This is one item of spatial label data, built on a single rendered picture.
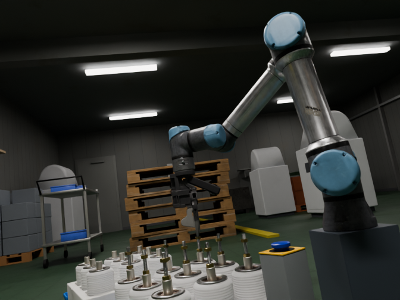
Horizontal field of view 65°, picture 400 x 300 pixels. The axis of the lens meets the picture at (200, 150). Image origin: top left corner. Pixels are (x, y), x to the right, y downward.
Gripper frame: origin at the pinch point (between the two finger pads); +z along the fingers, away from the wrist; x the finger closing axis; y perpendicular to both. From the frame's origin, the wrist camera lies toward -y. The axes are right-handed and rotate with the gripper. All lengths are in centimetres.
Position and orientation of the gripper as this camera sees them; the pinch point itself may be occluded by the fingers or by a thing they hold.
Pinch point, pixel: (199, 231)
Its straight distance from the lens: 107.0
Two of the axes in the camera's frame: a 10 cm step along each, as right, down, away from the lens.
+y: -9.9, 1.3, -0.5
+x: 0.3, -1.7, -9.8
